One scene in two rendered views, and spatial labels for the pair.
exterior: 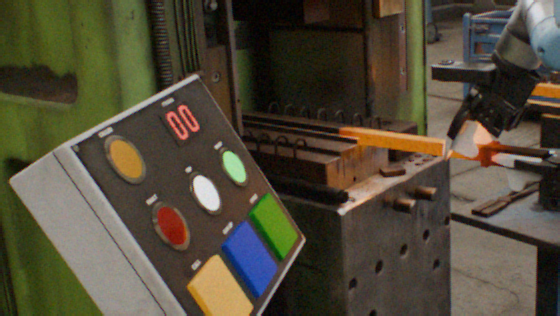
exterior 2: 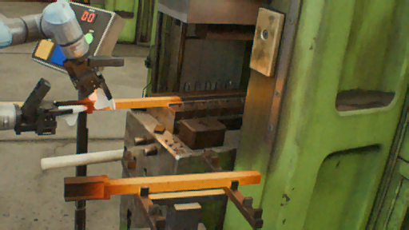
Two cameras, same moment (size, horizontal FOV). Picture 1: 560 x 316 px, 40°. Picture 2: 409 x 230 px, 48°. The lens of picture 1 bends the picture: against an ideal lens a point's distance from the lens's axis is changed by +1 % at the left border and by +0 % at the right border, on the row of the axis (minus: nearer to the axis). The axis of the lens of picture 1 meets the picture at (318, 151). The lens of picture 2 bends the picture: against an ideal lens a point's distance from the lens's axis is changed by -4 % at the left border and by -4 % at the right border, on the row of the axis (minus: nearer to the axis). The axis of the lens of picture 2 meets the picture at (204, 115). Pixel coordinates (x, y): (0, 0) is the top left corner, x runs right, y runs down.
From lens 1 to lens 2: 2.40 m
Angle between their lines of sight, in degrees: 99
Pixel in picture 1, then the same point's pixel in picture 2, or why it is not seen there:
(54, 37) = not seen: hidden behind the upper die
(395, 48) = (267, 104)
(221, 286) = (45, 47)
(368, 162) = (164, 117)
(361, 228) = (131, 128)
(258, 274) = (55, 58)
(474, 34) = not seen: outside the picture
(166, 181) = not seen: hidden behind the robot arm
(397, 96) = (260, 140)
